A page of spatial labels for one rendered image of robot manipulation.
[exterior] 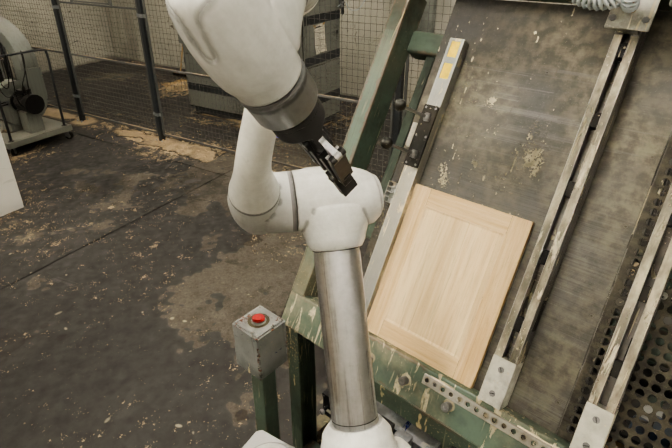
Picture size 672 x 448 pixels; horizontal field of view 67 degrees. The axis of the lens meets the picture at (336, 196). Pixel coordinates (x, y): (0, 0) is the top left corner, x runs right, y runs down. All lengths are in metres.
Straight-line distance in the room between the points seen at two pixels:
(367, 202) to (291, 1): 0.57
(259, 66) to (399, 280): 1.15
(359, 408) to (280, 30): 0.81
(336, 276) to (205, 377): 1.84
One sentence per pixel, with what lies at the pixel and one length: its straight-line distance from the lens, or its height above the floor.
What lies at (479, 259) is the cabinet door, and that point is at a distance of 1.51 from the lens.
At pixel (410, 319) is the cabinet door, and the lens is 1.59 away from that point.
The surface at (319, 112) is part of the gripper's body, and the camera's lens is 0.66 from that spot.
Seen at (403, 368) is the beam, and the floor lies 0.87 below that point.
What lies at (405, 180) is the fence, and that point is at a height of 1.32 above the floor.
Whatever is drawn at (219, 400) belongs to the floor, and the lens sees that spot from 2.71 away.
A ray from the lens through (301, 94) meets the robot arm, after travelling 0.61.
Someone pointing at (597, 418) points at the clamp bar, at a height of 1.01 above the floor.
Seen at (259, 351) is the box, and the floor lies 0.88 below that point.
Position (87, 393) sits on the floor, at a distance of 2.94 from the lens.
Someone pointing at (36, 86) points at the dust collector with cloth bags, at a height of 0.58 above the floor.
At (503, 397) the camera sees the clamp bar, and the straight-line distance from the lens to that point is 1.45.
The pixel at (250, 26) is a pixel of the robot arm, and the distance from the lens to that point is 0.53.
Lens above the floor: 1.99
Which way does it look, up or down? 27 degrees down
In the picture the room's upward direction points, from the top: straight up
